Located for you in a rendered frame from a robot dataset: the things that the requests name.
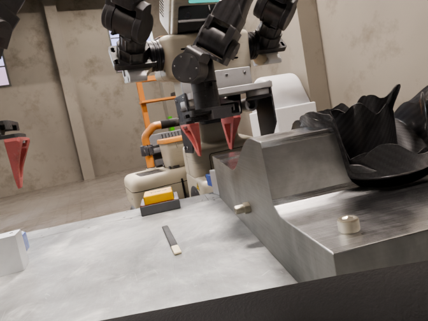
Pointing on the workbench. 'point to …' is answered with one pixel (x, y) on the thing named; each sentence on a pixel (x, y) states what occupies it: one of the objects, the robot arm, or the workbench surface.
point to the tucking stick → (171, 240)
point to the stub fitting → (242, 208)
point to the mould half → (323, 206)
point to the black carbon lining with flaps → (378, 134)
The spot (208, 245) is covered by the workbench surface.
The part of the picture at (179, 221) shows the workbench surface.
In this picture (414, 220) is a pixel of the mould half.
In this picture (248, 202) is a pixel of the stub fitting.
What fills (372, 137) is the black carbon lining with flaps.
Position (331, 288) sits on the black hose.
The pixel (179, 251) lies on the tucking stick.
